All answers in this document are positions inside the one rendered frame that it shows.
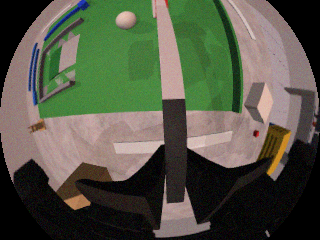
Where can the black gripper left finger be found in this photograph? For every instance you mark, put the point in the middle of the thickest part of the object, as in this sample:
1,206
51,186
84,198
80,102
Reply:
141,193

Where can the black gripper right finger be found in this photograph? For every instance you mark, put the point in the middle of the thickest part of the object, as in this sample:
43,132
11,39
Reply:
209,184

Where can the green flat mat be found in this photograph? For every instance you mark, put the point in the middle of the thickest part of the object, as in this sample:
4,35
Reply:
118,70

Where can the white golf ball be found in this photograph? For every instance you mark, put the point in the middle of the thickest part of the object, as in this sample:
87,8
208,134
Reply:
126,20

